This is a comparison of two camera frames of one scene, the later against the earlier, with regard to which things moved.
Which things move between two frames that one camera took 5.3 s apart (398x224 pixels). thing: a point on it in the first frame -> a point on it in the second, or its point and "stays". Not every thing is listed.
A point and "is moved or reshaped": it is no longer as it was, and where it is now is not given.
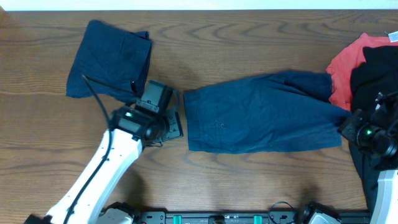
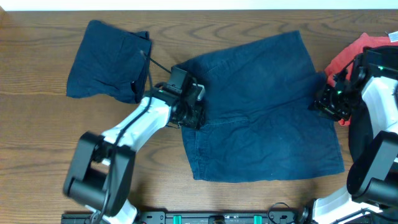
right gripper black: [349, 128] -> [322, 102]
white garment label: [393, 37] stays
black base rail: [237, 216] stays
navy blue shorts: [285, 111] is moved or reshaped
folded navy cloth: [116, 63] stays
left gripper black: [175, 125] -> [193, 116]
